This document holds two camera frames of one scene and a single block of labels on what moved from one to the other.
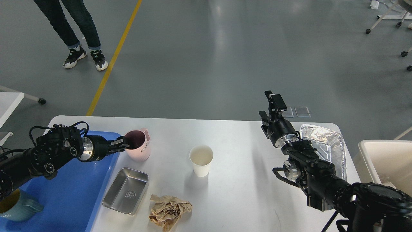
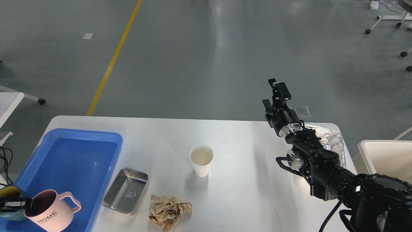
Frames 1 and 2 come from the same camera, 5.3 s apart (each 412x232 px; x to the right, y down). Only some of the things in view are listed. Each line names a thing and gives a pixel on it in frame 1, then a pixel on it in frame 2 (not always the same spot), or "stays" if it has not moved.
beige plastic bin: [388, 162] stays
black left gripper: [96, 147] -> [15, 204]
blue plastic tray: [71, 198] stays
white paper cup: [201, 156] stays
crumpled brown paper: [167, 210] stays
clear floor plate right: [302, 111] stays
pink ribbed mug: [139, 141] -> [49, 214]
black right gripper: [280, 131] -> [284, 120]
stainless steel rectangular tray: [126, 190] stays
